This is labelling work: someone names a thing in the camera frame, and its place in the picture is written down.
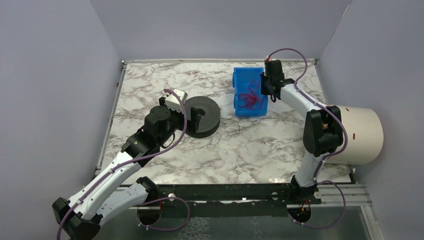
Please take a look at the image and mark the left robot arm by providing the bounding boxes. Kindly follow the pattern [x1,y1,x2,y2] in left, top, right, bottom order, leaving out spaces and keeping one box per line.
[52,95,202,240]

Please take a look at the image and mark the red wires in bin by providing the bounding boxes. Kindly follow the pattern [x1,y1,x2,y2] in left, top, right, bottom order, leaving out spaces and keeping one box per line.
[237,78,266,111]

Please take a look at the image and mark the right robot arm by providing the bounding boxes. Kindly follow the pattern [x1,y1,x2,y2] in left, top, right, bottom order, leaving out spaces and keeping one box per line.
[260,60,344,199]

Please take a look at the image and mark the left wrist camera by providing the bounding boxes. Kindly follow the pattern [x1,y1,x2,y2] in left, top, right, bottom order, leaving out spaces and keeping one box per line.
[164,88,188,113]

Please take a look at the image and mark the white cylinder with orange lid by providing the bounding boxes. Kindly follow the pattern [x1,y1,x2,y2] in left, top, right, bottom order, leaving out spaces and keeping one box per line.
[327,105,384,165]

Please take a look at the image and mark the thin black wire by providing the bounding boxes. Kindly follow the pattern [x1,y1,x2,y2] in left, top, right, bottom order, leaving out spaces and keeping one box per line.
[220,117,241,137]

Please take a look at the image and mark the black round spool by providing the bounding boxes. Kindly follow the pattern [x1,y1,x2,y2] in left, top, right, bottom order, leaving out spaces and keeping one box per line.
[184,96,221,139]

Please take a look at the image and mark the blue plastic bin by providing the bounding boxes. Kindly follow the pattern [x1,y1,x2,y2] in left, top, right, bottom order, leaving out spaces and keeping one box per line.
[232,67,268,117]

